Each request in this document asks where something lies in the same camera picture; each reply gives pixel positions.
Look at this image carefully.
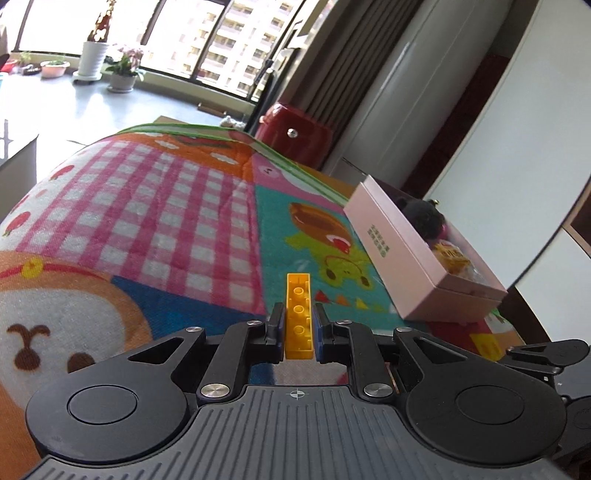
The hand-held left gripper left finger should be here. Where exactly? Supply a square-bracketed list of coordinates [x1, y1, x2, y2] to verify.
[122, 302, 286, 401]

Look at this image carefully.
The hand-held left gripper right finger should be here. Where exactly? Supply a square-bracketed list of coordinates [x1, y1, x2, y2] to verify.
[314, 302, 467, 401]

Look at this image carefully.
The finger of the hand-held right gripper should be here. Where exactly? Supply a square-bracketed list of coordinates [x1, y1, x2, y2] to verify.
[501, 357, 560, 378]
[506, 339, 591, 366]

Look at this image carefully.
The yellow toy brick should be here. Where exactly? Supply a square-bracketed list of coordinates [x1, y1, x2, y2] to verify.
[285, 273, 317, 361]

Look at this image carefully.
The pink cardboard box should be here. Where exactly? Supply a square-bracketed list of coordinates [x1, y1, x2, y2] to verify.
[342, 174, 509, 322]

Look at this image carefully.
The black plush toy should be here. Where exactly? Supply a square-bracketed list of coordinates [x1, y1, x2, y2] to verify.
[396, 196, 448, 241]

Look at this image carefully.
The orange snack in clear packet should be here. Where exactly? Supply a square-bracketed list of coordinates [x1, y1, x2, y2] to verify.
[431, 240, 500, 286]

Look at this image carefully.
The colourful printed blanket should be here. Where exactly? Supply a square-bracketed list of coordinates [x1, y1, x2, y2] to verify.
[0, 122, 529, 480]

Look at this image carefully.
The white cabinet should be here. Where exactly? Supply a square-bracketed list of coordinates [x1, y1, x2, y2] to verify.
[422, 0, 591, 343]

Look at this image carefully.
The red drum-shaped stool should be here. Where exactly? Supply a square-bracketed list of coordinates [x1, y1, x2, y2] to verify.
[253, 102, 334, 169]

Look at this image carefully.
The white standing air conditioner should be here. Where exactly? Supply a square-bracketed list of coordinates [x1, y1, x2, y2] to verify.
[325, 0, 463, 186]

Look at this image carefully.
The grey-brown curtain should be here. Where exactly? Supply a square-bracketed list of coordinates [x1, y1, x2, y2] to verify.
[249, 0, 428, 140]

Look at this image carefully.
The pink flowering potted plant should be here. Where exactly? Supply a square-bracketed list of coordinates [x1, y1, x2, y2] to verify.
[105, 44, 147, 94]

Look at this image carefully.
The tall plant in white pot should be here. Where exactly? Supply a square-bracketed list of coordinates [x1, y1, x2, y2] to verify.
[73, 0, 117, 87]

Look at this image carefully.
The pink oval planter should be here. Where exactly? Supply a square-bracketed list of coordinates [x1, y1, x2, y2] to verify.
[40, 58, 71, 79]

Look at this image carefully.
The black window frame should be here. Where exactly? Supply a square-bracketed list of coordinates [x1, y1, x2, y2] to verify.
[0, 0, 306, 105]

